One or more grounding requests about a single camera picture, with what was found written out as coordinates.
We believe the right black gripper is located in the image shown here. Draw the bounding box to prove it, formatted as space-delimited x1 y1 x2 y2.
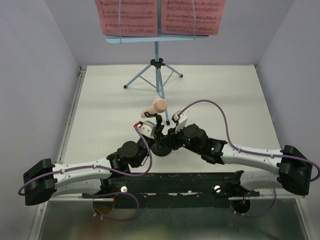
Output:
160 122 202 155

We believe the black microphone stand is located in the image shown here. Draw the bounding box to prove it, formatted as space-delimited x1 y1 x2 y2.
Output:
144 111 173 158

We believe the pink microphone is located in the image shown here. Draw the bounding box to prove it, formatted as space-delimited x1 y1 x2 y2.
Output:
140 98 168 118

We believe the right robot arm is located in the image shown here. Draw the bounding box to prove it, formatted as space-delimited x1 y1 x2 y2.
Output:
160 124 313 196

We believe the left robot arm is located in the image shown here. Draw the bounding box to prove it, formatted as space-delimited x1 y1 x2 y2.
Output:
18 121 164 206

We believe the blue music stand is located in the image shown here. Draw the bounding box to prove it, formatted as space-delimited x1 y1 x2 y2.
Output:
105 34 210 126

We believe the metal front plate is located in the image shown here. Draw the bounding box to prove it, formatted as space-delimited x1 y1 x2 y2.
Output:
29 198 320 240

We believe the left pink sheet music page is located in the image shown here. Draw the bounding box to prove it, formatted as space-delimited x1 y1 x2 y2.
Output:
95 0 158 37

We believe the pink sheet music page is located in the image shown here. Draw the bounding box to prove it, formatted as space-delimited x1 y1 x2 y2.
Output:
95 0 158 37
161 0 226 37

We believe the right pink sheet music page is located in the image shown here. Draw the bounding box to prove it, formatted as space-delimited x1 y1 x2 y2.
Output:
161 0 226 37

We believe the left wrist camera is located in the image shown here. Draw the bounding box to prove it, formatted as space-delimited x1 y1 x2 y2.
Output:
138 120 157 139

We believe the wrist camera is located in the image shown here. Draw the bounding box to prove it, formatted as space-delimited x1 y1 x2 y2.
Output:
138 120 157 139
172 110 188 133

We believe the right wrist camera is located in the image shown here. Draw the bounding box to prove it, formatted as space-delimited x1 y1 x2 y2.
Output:
172 110 188 133

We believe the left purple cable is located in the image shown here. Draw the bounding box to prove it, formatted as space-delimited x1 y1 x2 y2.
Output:
17 123 154 221

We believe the purple cable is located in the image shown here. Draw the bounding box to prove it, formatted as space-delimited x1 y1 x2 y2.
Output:
17 123 154 221
174 99 320 218

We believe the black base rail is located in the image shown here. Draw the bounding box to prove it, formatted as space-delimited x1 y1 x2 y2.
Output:
51 171 261 210

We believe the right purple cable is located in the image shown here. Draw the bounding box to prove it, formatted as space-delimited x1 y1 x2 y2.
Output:
174 99 320 218

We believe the left aluminium edge rail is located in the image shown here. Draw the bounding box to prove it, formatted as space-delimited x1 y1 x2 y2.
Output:
55 66 87 164

